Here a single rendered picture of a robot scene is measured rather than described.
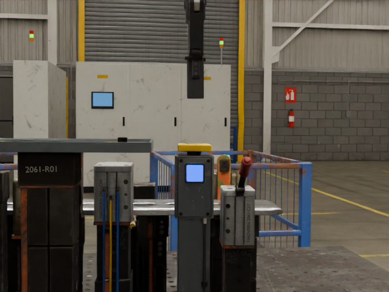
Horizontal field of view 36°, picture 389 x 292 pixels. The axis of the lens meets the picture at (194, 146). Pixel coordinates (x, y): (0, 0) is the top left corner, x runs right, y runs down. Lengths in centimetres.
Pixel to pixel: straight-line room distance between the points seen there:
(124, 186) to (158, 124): 811
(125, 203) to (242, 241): 25
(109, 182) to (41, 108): 807
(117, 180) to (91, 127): 806
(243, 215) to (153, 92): 812
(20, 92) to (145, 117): 190
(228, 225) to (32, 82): 818
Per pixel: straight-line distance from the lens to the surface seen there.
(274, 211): 138
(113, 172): 123
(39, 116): 929
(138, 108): 930
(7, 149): 106
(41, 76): 930
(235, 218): 125
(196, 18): 106
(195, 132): 941
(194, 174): 106
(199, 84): 109
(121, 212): 124
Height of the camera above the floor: 121
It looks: 3 degrees down
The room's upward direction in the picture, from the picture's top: straight up
